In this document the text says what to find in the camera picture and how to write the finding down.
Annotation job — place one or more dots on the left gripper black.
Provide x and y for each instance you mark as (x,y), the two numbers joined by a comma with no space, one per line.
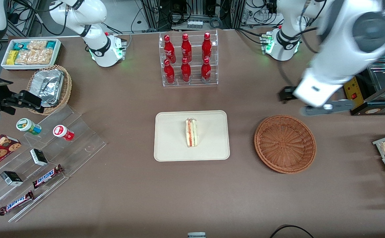
(285,93)

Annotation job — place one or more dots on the sandwich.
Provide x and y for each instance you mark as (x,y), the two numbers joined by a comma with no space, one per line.
(191,134)

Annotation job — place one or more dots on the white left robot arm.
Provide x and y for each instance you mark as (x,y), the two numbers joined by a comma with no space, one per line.
(338,49)

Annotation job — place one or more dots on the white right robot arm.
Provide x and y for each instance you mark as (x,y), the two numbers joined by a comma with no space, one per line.
(96,49)

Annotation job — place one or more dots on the small tan wicker basket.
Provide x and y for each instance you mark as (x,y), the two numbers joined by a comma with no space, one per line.
(67,86)

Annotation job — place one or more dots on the round brown wicker basket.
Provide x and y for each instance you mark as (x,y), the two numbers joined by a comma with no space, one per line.
(285,145)

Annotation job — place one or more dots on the cream plastic tray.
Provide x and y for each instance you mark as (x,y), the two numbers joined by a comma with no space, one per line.
(169,138)

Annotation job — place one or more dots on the stack of foil containers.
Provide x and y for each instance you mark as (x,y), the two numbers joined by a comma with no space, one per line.
(47,86)

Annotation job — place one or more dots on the green lid cup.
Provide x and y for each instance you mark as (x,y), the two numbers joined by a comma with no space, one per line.
(25,125)

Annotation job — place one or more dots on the white rectangular snack bin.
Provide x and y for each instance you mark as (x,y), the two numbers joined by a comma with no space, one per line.
(30,67)

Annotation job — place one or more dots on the red lid cup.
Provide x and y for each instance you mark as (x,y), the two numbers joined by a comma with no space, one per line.
(60,131)

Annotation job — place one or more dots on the clear bag of crackers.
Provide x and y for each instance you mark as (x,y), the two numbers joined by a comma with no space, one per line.
(37,45)
(33,57)

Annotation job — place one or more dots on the yellow snack pack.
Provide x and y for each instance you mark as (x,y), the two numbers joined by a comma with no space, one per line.
(12,58)

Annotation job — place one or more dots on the teal snack pack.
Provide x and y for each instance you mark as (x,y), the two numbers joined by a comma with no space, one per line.
(51,44)
(19,45)

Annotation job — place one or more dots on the small black box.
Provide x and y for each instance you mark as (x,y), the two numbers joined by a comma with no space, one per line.
(38,157)
(11,178)

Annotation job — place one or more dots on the clear acrylic stepped stand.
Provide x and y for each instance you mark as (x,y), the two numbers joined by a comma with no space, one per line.
(86,142)

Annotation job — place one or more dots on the Snickers bar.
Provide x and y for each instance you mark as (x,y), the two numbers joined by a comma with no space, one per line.
(16,203)
(47,177)

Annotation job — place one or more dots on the red cola bottle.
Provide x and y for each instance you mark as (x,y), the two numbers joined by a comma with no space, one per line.
(169,49)
(186,48)
(169,74)
(205,71)
(206,46)
(186,71)

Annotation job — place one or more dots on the clear acrylic bottle rack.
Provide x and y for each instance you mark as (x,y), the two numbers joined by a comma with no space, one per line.
(194,81)

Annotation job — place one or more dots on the white power strip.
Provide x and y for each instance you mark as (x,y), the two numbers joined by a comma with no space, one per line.
(194,23)

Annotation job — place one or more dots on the grey device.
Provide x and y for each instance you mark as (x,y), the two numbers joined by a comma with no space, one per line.
(196,235)

